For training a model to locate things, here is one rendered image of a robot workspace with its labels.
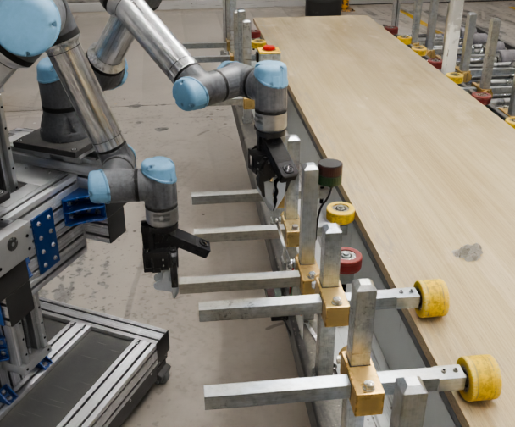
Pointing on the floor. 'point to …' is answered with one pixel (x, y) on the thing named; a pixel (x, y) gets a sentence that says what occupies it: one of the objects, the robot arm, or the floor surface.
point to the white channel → (452, 36)
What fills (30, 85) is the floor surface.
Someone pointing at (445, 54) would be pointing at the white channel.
